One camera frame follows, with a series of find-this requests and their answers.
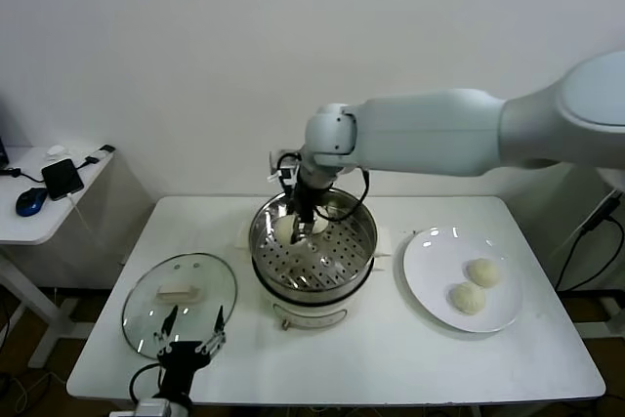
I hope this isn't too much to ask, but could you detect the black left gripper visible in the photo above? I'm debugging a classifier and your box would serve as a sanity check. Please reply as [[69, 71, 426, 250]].
[[151, 304, 229, 395]]

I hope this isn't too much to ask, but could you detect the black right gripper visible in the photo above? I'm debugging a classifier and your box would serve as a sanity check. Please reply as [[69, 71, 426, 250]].
[[290, 182, 331, 245]]

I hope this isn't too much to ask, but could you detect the oval glass pot lid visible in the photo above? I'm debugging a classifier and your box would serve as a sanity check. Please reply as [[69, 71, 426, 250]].
[[120, 253, 239, 358]]

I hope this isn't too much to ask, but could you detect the perforated steel steamer basket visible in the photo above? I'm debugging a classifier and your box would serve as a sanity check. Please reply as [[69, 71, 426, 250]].
[[249, 186, 380, 302]]

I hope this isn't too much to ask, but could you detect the cream electric cooker base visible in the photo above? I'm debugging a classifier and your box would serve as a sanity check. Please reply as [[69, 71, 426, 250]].
[[235, 221, 395, 331]]

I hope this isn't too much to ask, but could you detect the white oval plate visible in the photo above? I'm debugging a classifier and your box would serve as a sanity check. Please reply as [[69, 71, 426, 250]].
[[402, 226, 523, 335]]

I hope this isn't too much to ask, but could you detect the white side table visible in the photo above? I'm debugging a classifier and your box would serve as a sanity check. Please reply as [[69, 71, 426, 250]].
[[0, 146, 118, 369]]

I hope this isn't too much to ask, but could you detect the black smartphone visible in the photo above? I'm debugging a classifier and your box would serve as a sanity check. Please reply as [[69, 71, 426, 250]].
[[40, 159, 85, 202]]

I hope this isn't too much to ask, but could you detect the blue computer mouse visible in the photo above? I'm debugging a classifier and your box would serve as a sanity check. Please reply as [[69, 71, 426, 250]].
[[14, 188, 50, 218]]

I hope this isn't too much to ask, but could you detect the dark screen edge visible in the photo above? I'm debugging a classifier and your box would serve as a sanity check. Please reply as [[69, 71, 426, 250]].
[[0, 99, 11, 169]]

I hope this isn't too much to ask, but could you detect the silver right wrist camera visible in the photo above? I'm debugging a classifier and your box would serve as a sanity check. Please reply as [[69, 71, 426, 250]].
[[267, 148, 300, 188]]

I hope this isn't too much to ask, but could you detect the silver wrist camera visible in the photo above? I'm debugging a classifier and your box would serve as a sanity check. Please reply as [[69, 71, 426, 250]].
[[267, 148, 300, 188], [135, 397, 173, 417]]

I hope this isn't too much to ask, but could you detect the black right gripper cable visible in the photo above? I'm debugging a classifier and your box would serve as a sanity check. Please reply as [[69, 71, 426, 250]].
[[312, 167, 372, 223]]

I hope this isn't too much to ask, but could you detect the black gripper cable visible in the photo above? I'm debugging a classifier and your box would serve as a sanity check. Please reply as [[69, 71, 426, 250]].
[[312, 167, 372, 223], [127, 361, 165, 401]]

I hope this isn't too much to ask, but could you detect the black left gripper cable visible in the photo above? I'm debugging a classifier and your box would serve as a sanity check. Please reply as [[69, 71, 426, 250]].
[[127, 361, 165, 401]]

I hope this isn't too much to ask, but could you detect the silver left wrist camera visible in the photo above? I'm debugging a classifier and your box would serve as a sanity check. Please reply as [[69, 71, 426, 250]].
[[135, 397, 173, 417]]

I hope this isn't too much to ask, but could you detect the white charging cable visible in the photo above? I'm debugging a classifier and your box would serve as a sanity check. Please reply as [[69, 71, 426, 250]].
[[66, 194, 106, 252]]

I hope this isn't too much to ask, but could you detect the black silver cable adapter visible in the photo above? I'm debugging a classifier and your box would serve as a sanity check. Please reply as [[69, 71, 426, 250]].
[[83, 145, 117, 167]]

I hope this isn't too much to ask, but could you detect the black desk cable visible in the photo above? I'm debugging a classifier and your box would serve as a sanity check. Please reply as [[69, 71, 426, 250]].
[[0, 166, 46, 185]]

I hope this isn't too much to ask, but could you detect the black power cable with adapter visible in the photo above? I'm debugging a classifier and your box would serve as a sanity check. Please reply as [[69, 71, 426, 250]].
[[554, 189, 625, 294]]

